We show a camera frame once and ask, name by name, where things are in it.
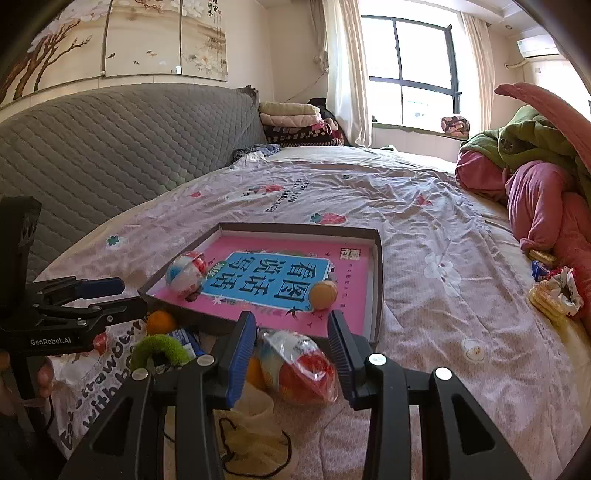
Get pink duvet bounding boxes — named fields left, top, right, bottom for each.
left=456, top=150, right=590, bottom=329

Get person's left hand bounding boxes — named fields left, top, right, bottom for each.
left=1, top=351, right=54, bottom=417

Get red blue toy egg packet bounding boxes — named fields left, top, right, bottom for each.
left=257, top=329, right=339, bottom=406

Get patterned bag on sill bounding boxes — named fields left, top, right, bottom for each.
left=441, top=115, right=470, bottom=140

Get green fuzzy ring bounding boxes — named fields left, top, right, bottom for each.
left=130, top=333, right=192, bottom=372

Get pink strawberry bedsheet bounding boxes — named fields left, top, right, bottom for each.
left=43, top=148, right=590, bottom=479

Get blue snack packet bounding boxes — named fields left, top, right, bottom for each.
left=168, top=329, right=205, bottom=359

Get air conditioner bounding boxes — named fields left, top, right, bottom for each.
left=517, top=34, right=561, bottom=59

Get beige ball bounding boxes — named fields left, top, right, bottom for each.
left=308, top=280, right=338, bottom=311

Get pink pillow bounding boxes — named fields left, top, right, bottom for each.
left=494, top=82, right=591, bottom=172

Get white curtain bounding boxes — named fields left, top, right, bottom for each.
left=460, top=12, right=496, bottom=131
left=308, top=0, right=373, bottom=147

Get yellow snack packets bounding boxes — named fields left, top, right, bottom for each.
left=528, top=250, right=584, bottom=325

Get red white toy egg packet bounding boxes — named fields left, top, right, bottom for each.
left=165, top=251, right=207, bottom=298

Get dark cloth by headboard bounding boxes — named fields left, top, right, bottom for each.
left=231, top=144, right=280, bottom=162

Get grey quilted headboard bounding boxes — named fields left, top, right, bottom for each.
left=1, top=83, right=266, bottom=280

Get window with dark frame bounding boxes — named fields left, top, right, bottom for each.
left=362, top=15, right=461, bottom=132

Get dark cardboard box tray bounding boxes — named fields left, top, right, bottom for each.
left=137, top=221, right=385, bottom=349

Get left white curtain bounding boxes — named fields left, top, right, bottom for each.
left=308, top=0, right=373, bottom=147

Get orange mandarin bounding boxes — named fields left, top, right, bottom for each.
left=146, top=310, right=178, bottom=336
left=245, top=356, right=266, bottom=391

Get stack of folded blankets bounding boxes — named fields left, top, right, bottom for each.
left=259, top=99, right=349, bottom=147

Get green blanket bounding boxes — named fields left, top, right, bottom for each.
left=460, top=105, right=590, bottom=202

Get right white curtain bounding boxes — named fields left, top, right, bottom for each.
left=460, top=12, right=496, bottom=131

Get floral wall painting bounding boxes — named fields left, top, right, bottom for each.
left=1, top=0, right=228, bottom=106

